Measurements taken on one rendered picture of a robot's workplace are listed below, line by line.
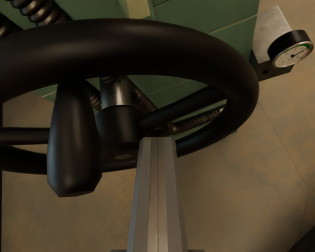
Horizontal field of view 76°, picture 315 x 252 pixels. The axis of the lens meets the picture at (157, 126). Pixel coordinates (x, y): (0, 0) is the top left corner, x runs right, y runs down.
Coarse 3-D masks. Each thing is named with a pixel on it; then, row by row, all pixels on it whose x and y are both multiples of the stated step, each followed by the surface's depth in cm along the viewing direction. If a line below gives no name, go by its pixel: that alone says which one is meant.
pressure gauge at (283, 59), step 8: (288, 32) 32; (296, 32) 32; (304, 32) 32; (280, 40) 33; (288, 40) 32; (296, 40) 32; (304, 40) 32; (272, 48) 34; (280, 48) 33; (288, 48) 32; (296, 48) 33; (304, 48) 33; (312, 48) 33; (272, 56) 35; (280, 56) 34; (288, 56) 34; (296, 56) 35; (304, 56) 35; (272, 64) 35; (280, 64) 36; (288, 64) 37
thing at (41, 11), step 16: (16, 0) 14; (32, 0) 14; (48, 0) 15; (0, 16) 16; (32, 16) 15; (48, 16) 15; (64, 16) 16; (0, 32) 16; (80, 80) 23; (112, 80) 23; (96, 96) 26; (144, 96) 28; (144, 112) 30; (208, 112) 43; (160, 128) 37; (176, 128) 40
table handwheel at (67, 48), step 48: (0, 48) 9; (48, 48) 9; (96, 48) 9; (144, 48) 10; (192, 48) 11; (0, 96) 10; (192, 96) 18; (240, 96) 16; (0, 144) 17; (192, 144) 30
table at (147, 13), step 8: (128, 0) 20; (136, 0) 19; (144, 0) 19; (128, 8) 19; (136, 8) 19; (144, 8) 19; (152, 8) 21; (136, 16) 19; (144, 16) 19; (152, 16) 19
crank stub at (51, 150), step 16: (64, 96) 10; (80, 96) 10; (64, 112) 10; (80, 112) 10; (64, 128) 9; (80, 128) 9; (96, 128) 11; (48, 144) 9; (64, 144) 9; (80, 144) 9; (96, 144) 10; (48, 160) 9; (64, 160) 9; (80, 160) 9; (96, 160) 9; (48, 176) 9; (64, 176) 8; (80, 176) 9; (96, 176) 9; (64, 192) 9; (80, 192) 9
